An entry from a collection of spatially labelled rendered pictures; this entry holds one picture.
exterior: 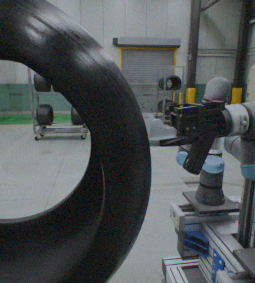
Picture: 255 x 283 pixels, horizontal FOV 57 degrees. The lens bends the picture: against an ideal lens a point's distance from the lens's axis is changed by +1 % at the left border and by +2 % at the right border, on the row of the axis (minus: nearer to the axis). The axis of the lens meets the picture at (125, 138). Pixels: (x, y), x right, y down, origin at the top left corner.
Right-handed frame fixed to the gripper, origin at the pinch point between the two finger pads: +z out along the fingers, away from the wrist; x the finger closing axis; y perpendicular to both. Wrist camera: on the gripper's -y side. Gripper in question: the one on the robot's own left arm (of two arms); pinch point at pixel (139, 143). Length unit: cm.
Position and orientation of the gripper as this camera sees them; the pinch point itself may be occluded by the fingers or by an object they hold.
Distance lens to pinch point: 51.6
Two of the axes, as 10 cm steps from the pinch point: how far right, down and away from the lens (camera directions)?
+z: -9.7, 1.5, -1.8
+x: 2.1, 2.2, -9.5
